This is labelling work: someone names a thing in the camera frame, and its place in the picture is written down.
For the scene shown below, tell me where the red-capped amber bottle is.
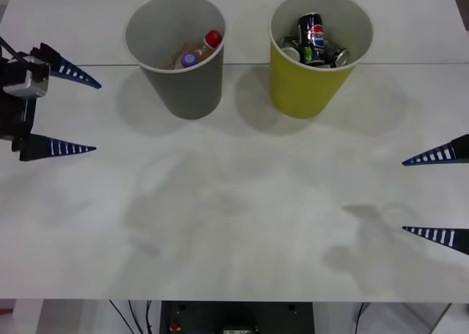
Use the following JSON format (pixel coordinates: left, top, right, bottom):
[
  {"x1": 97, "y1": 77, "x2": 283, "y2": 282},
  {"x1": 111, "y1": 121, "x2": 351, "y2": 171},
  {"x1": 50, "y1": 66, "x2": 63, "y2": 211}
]
[{"x1": 182, "y1": 29, "x2": 224, "y2": 62}]

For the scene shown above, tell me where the purple-capped bottle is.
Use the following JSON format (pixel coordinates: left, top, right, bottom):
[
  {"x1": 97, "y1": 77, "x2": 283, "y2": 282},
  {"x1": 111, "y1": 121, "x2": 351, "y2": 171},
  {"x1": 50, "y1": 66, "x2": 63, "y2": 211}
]
[{"x1": 172, "y1": 51, "x2": 201, "y2": 70}]

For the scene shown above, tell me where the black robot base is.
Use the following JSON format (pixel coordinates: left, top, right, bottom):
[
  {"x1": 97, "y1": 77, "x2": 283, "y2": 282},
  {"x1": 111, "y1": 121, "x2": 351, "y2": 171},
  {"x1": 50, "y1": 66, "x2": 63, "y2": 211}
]
[{"x1": 160, "y1": 301, "x2": 314, "y2": 334}]

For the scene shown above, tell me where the grey plastic bin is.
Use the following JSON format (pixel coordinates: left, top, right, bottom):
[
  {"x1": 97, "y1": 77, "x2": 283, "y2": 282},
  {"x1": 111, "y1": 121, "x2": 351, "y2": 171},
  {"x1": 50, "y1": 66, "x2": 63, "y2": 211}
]
[{"x1": 124, "y1": 0, "x2": 229, "y2": 121}]

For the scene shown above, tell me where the yellow-green plastic bin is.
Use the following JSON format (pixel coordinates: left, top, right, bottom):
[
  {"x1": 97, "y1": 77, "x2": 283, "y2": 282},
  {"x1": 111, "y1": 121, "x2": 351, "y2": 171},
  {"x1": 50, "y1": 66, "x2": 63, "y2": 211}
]
[{"x1": 267, "y1": 0, "x2": 374, "y2": 120}]

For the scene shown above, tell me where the black drink can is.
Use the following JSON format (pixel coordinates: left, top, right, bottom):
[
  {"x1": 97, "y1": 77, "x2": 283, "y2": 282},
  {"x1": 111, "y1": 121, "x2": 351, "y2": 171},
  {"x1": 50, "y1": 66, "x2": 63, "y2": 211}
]
[
  {"x1": 323, "y1": 42, "x2": 351, "y2": 68},
  {"x1": 281, "y1": 35, "x2": 303, "y2": 62}
]

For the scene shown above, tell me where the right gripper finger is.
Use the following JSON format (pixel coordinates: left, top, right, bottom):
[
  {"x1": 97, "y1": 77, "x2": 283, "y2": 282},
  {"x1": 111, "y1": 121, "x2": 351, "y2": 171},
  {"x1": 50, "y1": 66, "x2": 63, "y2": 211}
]
[
  {"x1": 402, "y1": 226, "x2": 469, "y2": 256},
  {"x1": 402, "y1": 133, "x2": 469, "y2": 167}
]

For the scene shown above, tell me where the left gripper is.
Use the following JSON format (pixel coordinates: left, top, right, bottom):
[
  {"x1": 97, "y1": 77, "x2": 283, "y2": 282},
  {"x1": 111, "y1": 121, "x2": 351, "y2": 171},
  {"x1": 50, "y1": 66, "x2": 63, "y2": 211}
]
[{"x1": 0, "y1": 42, "x2": 103, "y2": 163}]

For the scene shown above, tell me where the black can red-blue emblem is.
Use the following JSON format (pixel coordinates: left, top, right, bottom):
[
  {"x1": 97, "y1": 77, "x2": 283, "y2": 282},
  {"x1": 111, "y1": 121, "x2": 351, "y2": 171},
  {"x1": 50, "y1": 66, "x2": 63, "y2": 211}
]
[{"x1": 297, "y1": 12, "x2": 328, "y2": 66}]

